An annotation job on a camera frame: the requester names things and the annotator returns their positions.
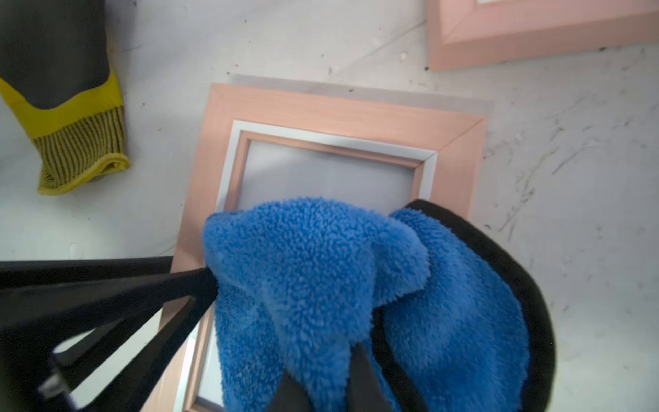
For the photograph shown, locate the pink picture frame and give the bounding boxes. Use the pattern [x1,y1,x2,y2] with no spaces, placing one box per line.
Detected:
[426,0,658,72]
[140,83,488,412]

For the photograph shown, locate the black yellow work glove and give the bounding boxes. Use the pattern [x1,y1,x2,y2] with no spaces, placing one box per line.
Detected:
[1,1,130,196]

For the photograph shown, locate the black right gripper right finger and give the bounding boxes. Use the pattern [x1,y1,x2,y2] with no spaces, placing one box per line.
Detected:
[266,343,392,412]

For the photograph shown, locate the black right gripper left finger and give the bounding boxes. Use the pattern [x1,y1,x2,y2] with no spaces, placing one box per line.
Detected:
[1,257,217,411]

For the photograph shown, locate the blue microfibre cloth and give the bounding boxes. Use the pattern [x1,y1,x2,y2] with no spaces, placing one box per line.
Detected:
[202,198,556,411]

